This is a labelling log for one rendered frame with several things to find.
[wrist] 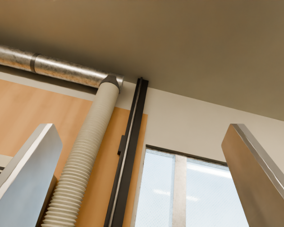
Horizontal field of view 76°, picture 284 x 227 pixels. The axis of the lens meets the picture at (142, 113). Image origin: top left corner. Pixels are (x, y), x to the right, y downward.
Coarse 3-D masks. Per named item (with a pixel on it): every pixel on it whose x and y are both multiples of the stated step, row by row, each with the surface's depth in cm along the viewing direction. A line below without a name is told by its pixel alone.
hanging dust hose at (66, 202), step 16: (96, 96) 128; (112, 96) 130; (96, 112) 119; (112, 112) 131; (80, 128) 116; (96, 128) 112; (80, 144) 105; (96, 144) 109; (80, 160) 100; (64, 176) 94; (80, 176) 96; (64, 192) 90; (80, 192) 94; (48, 208) 87; (64, 208) 86; (48, 224) 82; (64, 224) 83
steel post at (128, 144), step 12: (144, 84) 153; (144, 96) 146; (132, 108) 137; (132, 120) 129; (132, 132) 126; (120, 144) 120; (132, 144) 121; (120, 156) 115; (132, 156) 117; (120, 168) 110; (132, 168) 113; (120, 180) 106; (120, 192) 104; (120, 204) 101; (108, 216) 97; (120, 216) 98
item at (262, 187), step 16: (240, 128) 10; (224, 144) 11; (240, 144) 9; (256, 144) 9; (240, 160) 9; (256, 160) 8; (272, 160) 8; (240, 176) 9; (256, 176) 8; (272, 176) 7; (240, 192) 9; (256, 192) 8; (272, 192) 7; (256, 208) 8; (272, 208) 7; (256, 224) 8; (272, 224) 7
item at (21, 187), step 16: (48, 128) 10; (32, 144) 9; (48, 144) 10; (16, 160) 8; (32, 160) 8; (48, 160) 10; (0, 176) 7; (16, 176) 7; (32, 176) 8; (48, 176) 10; (0, 192) 7; (16, 192) 7; (32, 192) 8; (0, 208) 6; (16, 208) 7; (32, 208) 8; (0, 224) 6; (16, 224) 7; (32, 224) 8
